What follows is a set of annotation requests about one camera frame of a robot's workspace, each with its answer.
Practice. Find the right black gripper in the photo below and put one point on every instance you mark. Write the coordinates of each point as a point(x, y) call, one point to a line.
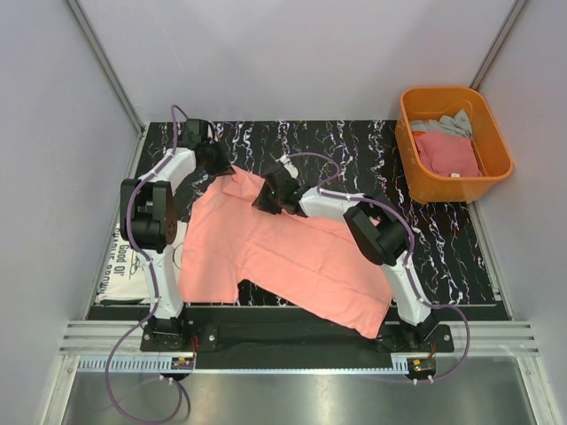
point(261, 202)

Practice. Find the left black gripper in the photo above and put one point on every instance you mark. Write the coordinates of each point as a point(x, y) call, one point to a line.
point(223, 167)

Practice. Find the salmon pink t-shirt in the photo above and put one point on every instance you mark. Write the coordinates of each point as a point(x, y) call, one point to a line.
point(313, 263)

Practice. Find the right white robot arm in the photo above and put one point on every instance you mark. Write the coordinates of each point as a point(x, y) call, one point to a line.
point(380, 233)

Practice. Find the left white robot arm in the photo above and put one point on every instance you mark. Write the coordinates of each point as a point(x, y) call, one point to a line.
point(148, 216)

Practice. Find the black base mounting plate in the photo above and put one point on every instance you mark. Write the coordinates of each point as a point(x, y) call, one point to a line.
point(286, 339)

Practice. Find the folded white printed t-shirt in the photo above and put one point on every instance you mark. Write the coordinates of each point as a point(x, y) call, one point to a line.
point(123, 281)

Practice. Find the dark pink t-shirt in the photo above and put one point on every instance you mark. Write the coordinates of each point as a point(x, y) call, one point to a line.
point(446, 155)

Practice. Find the orange plastic bin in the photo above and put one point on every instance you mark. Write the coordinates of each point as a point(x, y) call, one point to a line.
point(492, 153)

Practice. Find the grey t-shirt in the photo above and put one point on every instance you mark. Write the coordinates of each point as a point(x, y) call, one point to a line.
point(458, 125)

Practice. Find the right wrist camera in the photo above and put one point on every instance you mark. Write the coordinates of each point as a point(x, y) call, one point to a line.
point(286, 163)

